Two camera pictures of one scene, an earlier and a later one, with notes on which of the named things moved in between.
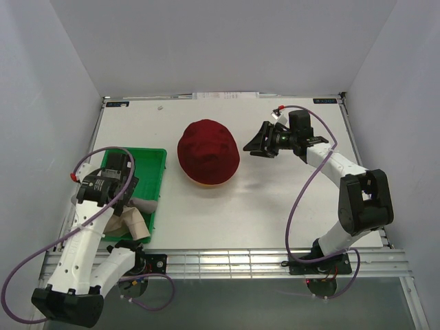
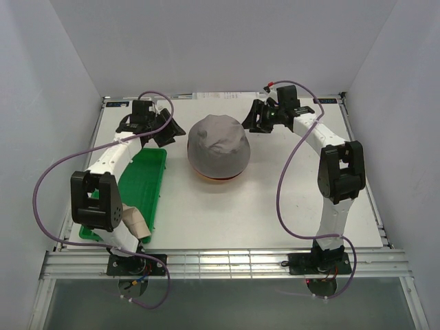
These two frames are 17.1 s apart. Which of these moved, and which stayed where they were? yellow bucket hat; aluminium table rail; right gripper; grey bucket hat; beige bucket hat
Moved: yellow bucket hat; right gripper; grey bucket hat
Stayed: beige bucket hat; aluminium table rail
